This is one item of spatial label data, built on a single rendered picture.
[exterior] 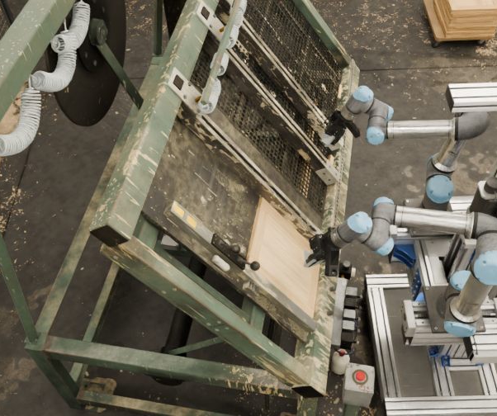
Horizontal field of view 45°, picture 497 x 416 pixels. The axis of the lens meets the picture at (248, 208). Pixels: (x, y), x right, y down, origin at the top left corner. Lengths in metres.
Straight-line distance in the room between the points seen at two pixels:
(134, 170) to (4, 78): 0.48
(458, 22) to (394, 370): 3.20
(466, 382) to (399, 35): 3.37
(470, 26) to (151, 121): 3.93
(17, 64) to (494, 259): 1.65
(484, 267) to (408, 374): 1.46
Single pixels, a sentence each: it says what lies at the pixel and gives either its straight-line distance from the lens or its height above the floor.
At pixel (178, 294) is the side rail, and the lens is 2.12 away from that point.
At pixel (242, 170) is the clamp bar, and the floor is 1.45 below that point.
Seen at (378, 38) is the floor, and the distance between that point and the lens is 5.75.
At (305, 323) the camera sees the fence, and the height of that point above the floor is 0.97.
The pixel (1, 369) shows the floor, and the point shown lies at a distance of 3.98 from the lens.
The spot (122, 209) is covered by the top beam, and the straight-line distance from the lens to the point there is 1.91.
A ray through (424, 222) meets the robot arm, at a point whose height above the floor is 1.62.
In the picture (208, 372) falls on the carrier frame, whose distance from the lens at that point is 2.78.
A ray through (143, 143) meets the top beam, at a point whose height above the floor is 1.90.
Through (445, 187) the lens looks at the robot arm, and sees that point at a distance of 2.82.
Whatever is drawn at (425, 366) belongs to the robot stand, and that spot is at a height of 0.21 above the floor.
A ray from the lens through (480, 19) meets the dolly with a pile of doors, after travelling 5.62.
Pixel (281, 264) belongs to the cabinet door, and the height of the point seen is 1.12.
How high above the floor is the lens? 3.34
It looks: 52 degrees down
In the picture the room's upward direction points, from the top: 3 degrees counter-clockwise
